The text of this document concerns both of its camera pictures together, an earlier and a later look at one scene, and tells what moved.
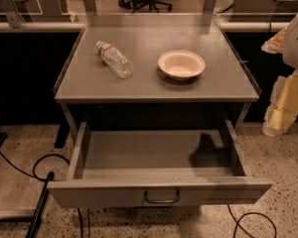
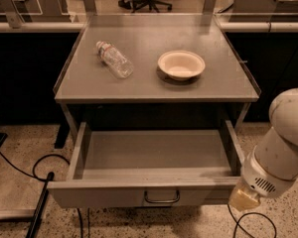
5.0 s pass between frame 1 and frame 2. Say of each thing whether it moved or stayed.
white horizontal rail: stayed
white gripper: moved
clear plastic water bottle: stayed
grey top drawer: stayed
